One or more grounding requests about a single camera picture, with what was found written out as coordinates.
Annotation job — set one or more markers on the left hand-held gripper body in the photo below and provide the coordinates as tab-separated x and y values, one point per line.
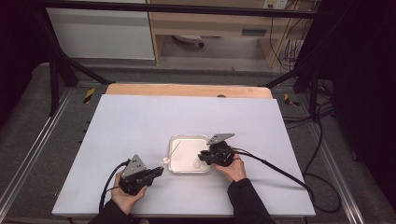
134	179

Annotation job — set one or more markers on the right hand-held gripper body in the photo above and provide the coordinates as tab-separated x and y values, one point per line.
222	155

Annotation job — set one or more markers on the white crumbly lump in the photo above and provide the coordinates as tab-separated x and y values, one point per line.
196	164
166	160

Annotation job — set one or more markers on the white rectangular tray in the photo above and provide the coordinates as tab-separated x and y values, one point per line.
186	152

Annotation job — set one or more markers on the thin bamboo skewer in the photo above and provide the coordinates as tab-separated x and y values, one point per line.
175	150

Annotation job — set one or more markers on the person's right hand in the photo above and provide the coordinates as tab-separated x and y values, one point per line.
235	171

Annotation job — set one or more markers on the person's left hand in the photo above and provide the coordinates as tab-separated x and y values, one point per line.
124	199

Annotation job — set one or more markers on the wooden table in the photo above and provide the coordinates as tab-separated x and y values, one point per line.
186	90

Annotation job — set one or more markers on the chair base with caster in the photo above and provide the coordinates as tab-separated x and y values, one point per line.
188	39

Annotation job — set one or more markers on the black metal stand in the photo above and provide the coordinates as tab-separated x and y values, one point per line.
313	81
54	77

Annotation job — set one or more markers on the light wooden desk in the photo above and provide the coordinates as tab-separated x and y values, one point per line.
211	23

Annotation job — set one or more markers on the white cabinet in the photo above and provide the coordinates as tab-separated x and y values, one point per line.
99	34

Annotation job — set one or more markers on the dark curtain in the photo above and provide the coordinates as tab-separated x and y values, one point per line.
18	46
364	93

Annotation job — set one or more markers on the aluminium floor rail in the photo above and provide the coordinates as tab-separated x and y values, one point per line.
34	149
339	174

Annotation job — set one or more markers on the black metal frame bar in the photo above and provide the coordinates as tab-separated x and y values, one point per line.
186	9

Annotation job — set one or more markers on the white wall socket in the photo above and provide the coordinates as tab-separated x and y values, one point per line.
275	3

